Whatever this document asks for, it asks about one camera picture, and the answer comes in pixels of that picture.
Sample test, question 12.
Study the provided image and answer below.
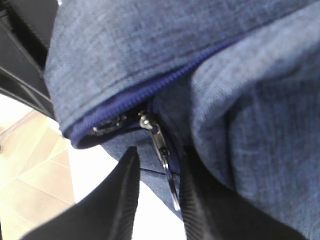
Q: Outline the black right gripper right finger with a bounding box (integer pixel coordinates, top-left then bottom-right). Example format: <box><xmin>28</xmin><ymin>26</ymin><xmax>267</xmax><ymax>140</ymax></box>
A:
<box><xmin>179</xmin><ymin>146</ymin><xmax>304</xmax><ymax>240</ymax></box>

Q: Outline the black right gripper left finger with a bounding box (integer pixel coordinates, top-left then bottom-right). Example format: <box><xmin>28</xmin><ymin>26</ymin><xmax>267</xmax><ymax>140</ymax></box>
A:
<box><xmin>23</xmin><ymin>146</ymin><xmax>140</xmax><ymax>240</ymax></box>

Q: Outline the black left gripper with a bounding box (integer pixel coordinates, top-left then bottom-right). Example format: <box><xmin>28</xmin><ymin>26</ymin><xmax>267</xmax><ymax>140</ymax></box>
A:
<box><xmin>0</xmin><ymin>0</ymin><xmax>59</xmax><ymax>119</ymax></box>

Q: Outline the navy blue lunch bag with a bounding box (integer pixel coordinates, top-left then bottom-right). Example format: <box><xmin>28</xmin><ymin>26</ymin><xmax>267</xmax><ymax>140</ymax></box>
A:
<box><xmin>44</xmin><ymin>0</ymin><xmax>320</xmax><ymax>240</ymax></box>

